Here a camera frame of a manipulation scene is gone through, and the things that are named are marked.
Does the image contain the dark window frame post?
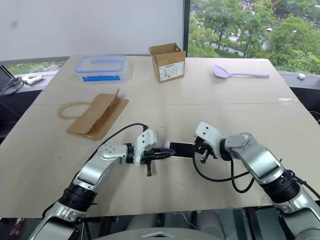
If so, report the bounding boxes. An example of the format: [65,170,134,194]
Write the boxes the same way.
[183,0,191,58]

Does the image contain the open cardboard box with label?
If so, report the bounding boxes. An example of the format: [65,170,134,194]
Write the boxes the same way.
[148,42,187,84]

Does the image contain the white roller blind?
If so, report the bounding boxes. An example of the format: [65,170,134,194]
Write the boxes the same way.
[0,0,186,63]

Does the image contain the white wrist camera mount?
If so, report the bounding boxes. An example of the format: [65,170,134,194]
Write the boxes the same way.
[133,128,158,166]
[194,121,224,160]

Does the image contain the clear container with blue lid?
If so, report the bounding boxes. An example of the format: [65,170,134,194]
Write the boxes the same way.
[74,55,129,84]

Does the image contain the lilac plastic rice spoon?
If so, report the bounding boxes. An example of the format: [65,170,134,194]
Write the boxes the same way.
[212,64,270,80]

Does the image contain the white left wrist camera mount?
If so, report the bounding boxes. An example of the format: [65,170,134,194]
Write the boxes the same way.
[133,128,158,166]

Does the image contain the dark bundled cables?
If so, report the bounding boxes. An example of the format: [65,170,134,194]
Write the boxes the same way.
[0,76,25,97]

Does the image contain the white power strip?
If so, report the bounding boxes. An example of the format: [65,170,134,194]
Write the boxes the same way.
[21,74,45,86]

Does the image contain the white smartphone with black screen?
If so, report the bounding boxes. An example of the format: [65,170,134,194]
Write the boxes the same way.
[164,140,196,160]

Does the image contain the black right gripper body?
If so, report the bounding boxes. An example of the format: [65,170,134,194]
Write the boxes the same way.
[193,135,214,165]

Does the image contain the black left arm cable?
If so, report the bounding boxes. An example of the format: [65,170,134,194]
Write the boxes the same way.
[84,123,150,166]

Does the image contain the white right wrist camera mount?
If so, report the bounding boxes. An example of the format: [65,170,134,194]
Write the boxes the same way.
[194,121,224,160]

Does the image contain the black window ledge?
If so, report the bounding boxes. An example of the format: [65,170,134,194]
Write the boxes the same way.
[276,70,320,126]
[0,65,61,146]

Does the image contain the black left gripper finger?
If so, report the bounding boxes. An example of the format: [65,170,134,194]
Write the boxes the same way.
[149,148,176,155]
[153,152,176,160]

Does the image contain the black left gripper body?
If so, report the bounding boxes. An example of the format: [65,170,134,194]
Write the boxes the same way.
[141,149,161,178]

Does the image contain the brown paper bag with handle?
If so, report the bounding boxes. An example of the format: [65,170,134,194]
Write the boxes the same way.
[57,88,130,142]

